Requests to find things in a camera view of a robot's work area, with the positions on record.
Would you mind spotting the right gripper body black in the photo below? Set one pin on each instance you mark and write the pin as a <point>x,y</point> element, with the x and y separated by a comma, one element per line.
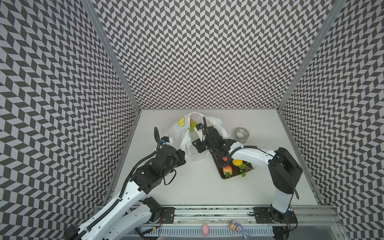
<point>199,144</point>

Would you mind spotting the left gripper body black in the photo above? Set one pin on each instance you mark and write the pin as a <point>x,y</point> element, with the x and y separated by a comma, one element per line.
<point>178,160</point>

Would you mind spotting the white plastic bag lemon print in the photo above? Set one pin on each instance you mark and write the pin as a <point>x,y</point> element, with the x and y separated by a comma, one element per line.
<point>183,137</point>

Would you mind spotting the red yellow fake strawberry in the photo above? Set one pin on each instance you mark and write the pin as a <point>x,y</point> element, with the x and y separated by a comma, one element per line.
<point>227,171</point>

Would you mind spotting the fake lemon branch green leaves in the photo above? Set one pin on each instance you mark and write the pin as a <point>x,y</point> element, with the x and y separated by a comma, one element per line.
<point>243,166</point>

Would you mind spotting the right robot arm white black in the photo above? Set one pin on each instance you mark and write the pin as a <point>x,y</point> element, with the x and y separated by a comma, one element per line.
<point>283,168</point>

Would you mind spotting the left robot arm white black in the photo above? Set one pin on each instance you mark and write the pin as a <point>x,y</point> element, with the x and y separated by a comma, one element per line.
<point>132,207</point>

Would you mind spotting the green fake pear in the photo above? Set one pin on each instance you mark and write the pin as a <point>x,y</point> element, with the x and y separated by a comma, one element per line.
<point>193,125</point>

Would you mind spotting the clear packing tape roll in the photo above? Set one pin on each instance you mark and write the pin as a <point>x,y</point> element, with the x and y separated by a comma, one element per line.
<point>241,135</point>

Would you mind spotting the black square tray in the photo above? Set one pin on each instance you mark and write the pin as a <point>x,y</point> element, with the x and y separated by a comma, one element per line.
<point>235,169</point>

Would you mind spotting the pink small toy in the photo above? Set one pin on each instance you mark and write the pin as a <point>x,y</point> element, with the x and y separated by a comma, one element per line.
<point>205,230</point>

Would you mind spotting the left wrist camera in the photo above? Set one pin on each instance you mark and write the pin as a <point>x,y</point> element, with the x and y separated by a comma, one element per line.
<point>166,141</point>

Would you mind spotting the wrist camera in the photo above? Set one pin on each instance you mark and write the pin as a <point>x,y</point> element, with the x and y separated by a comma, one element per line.
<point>199,128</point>
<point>166,141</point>

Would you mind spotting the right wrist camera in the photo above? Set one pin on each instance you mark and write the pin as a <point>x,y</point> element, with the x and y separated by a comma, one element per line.
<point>199,128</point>

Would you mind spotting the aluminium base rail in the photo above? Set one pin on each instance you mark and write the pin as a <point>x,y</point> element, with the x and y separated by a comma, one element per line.
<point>216,215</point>

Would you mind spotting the aluminium corner post right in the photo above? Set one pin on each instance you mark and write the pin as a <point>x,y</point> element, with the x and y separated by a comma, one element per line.
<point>325,28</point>

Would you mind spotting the aluminium corner post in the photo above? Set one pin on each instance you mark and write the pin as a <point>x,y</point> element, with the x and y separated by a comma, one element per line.
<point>93,17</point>
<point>325,28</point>

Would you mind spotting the aluminium corner post left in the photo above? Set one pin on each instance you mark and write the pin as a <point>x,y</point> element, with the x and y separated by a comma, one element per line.
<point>93,17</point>

